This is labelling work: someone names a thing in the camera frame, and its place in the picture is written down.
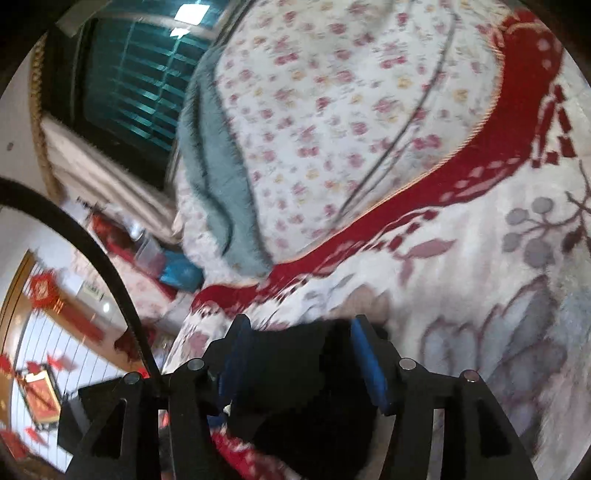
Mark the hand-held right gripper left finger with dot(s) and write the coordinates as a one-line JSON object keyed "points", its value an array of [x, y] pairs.
{"points": [[234, 367]]}

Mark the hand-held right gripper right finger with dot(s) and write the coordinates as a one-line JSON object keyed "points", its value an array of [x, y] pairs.
{"points": [[371, 369]]}

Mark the black pants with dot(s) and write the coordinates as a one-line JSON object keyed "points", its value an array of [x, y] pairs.
{"points": [[304, 392]]}

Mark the blue bag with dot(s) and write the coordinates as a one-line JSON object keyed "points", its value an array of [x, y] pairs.
{"points": [[181, 273]]}

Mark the clear plastic box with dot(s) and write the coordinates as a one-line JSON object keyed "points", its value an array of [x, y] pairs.
{"points": [[148, 251]]}

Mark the red and white patterned blanket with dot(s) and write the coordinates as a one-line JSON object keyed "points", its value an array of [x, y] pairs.
{"points": [[485, 277]]}

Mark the grey fleece blanket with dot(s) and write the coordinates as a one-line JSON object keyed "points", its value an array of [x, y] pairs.
{"points": [[212, 184]]}

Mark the red framed picture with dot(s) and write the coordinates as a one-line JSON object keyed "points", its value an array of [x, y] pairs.
{"points": [[41, 392]]}

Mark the floral bedsheet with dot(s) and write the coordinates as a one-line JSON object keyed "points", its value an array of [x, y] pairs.
{"points": [[332, 129]]}

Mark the beige curtain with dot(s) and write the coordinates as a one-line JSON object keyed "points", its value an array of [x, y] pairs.
{"points": [[97, 166]]}

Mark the window with blinds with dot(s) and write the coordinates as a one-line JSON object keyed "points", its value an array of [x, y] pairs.
{"points": [[134, 87]]}

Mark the red knot wall ornament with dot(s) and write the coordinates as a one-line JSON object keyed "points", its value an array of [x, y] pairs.
{"points": [[44, 288]]}

